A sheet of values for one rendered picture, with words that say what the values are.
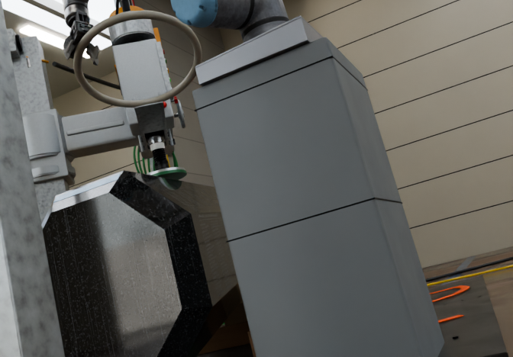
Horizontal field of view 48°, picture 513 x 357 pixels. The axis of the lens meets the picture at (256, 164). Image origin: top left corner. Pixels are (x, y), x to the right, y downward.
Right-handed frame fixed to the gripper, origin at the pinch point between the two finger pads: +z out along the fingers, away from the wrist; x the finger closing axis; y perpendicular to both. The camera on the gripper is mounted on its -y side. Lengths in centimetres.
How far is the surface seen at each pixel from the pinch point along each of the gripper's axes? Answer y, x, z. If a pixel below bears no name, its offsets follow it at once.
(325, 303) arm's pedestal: 40, 34, 115
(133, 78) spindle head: -40, 42, -43
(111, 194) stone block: -35, 19, 32
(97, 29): 12.5, 2.2, -4.7
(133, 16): 21.8, 12.3, -4.6
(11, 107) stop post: 74, -43, 99
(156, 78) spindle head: -36, 52, -41
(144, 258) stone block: -37, 29, 59
